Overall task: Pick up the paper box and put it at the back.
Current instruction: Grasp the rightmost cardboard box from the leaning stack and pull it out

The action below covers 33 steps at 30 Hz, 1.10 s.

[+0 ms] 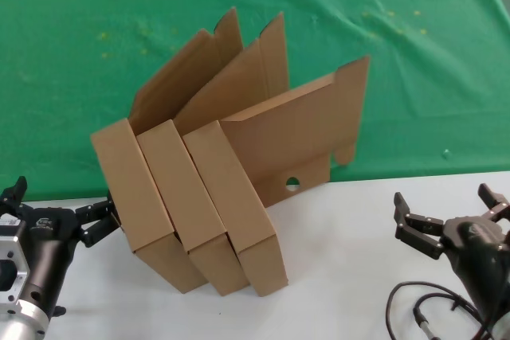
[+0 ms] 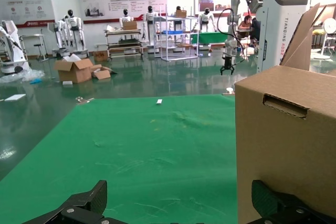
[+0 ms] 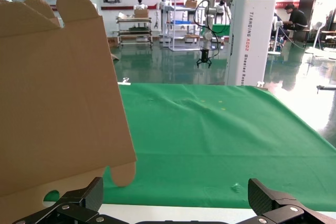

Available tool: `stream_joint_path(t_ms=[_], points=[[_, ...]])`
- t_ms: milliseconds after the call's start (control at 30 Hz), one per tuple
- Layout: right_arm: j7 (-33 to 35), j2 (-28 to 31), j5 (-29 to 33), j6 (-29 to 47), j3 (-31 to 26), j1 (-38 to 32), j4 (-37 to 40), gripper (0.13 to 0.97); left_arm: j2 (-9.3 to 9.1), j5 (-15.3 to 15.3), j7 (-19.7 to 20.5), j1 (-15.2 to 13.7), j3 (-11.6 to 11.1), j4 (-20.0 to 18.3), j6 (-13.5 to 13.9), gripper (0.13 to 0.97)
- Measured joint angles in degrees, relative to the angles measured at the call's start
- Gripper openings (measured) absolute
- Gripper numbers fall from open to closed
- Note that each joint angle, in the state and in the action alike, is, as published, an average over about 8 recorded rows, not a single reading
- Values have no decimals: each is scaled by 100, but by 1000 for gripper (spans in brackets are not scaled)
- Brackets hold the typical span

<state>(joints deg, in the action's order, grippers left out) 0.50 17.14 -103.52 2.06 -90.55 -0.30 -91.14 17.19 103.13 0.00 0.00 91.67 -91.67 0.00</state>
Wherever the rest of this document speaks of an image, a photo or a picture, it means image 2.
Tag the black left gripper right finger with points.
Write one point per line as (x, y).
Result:
(270, 205)

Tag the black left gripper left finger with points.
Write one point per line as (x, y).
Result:
(86, 203)

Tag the grey industrial robot arm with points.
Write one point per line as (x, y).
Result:
(234, 1)

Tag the brown cardboard mailer box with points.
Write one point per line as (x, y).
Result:
(275, 142)

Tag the green table cloth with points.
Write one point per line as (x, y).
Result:
(131, 142)

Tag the white foam board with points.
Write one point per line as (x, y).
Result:
(15, 98)
(67, 84)

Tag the small white paper tag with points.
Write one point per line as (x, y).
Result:
(159, 101)

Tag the small open cardboard carton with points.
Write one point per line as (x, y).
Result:
(102, 74)

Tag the large open cardboard carton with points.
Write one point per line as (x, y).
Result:
(76, 73)

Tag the clear plastic wrap pile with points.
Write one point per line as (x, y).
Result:
(21, 75)

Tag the black claw gripper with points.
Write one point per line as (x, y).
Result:
(227, 66)

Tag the closed cardboard carton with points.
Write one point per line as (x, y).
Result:
(101, 56)

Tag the black stool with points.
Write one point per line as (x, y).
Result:
(40, 47)

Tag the metal shelf cart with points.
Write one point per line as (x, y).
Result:
(123, 41)

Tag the white wheeled robot machine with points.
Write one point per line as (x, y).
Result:
(11, 48)

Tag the white humanoid robot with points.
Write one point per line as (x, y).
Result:
(61, 31)
(178, 8)
(126, 19)
(150, 18)
(74, 24)
(206, 19)

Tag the green covered table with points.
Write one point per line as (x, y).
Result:
(210, 37)

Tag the white tower machine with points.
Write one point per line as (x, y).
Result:
(278, 24)

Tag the cardboard carton on cart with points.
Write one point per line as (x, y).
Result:
(130, 25)

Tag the seated person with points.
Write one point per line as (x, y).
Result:
(246, 23)

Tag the white standing fan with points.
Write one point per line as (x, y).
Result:
(329, 26)

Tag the white metal frame rack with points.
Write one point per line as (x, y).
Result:
(161, 37)

